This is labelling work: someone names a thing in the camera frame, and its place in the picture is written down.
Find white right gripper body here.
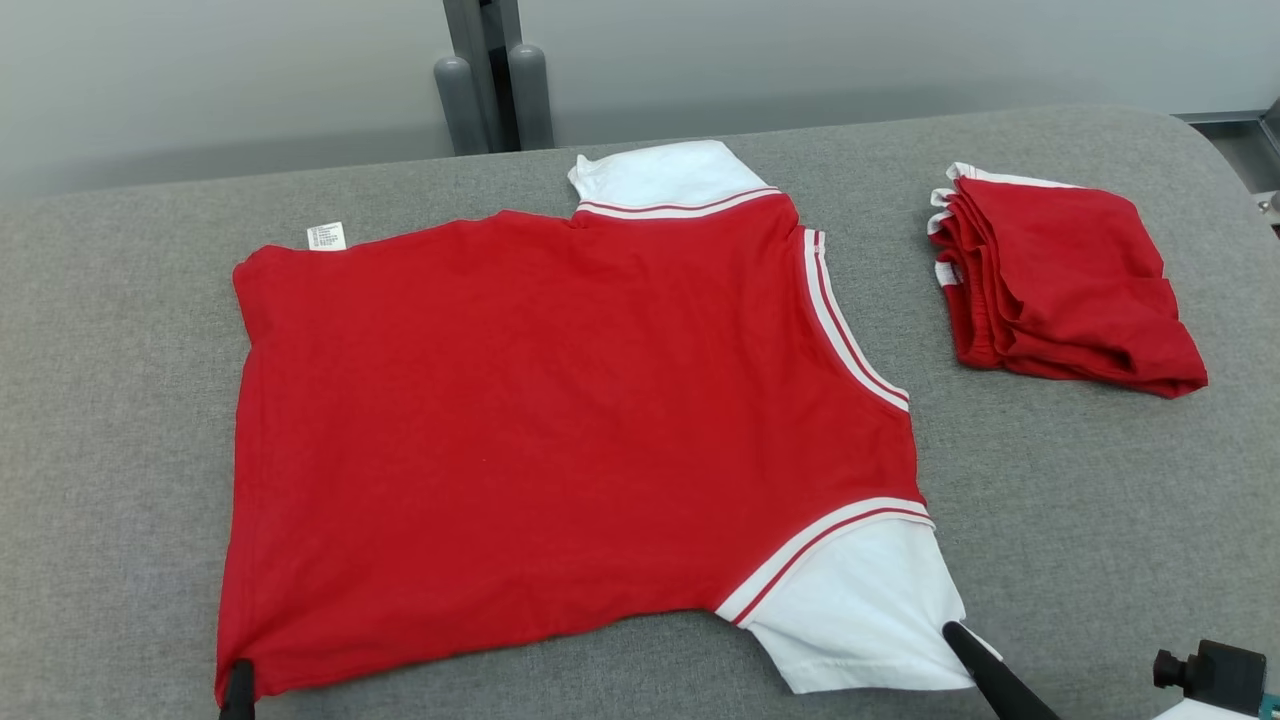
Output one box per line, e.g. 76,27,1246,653
1150,698,1267,720

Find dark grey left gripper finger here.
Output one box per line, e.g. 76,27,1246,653
218,658,257,720

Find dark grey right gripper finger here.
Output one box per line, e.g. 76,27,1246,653
942,620,1061,720

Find red shorts with white stripe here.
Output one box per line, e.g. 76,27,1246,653
927,162,1209,399

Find red jersey with white sleeves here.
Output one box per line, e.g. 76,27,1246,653
215,140,1003,707

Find grey fabric sofa seat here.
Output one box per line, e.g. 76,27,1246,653
0,105,1280,720

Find grey metal frame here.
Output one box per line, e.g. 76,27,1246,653
1175,95,1280,236

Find grey cylindrical post foot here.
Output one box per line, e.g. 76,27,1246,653
508,43,555,151
433,56,489,156

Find grey partition post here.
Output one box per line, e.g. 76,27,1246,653
443,0,526,153

